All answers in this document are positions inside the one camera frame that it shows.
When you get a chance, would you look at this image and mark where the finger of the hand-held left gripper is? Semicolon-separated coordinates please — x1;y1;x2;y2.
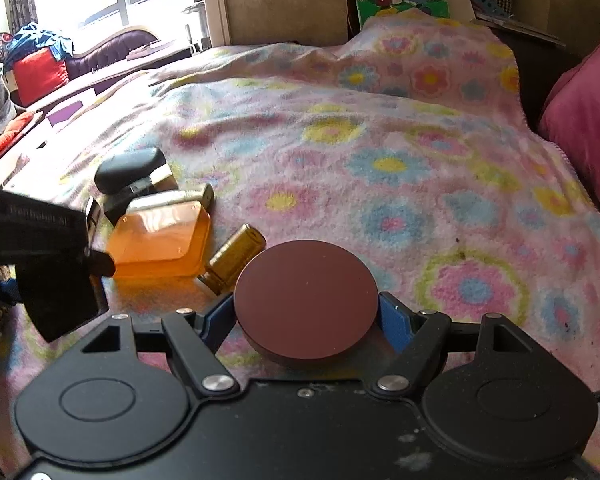
82;196;104;246
86;247;117;278

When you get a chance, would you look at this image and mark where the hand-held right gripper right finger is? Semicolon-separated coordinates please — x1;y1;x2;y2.
370;291;533;397

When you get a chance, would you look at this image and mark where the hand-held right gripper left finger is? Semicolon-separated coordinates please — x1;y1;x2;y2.
80;292;238;396

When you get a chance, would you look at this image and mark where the orange translucent soap box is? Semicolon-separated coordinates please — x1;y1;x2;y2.
106;201;212;279

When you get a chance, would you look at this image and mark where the dark red round case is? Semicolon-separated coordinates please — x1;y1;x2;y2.
233;241;379;361

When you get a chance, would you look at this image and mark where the gold cylindrical tube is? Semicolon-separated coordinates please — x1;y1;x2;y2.
203;223;267;293

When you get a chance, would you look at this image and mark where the white low table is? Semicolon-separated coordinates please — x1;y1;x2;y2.
0;82;101;186

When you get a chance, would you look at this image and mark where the flat red seat cushion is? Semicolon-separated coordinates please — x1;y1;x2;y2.
0;110;36;171

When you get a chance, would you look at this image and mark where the purple box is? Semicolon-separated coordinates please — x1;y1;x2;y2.
45;100;86;128

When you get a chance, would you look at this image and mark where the square red cushion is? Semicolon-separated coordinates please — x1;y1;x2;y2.
12;52;71;108

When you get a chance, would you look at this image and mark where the purple sofa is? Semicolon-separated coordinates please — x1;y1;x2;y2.
65;27;196;83

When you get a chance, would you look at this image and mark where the floral fleece blanket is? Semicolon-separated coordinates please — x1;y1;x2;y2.
0;10;600;480

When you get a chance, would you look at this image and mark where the blue cloth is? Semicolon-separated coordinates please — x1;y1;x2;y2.
2;22;76;68

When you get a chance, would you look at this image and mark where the pink pillow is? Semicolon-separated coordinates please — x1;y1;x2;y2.
537;25;600;233

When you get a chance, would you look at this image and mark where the beige upholstered panel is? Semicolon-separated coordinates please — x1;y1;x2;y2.
220;0;351;48

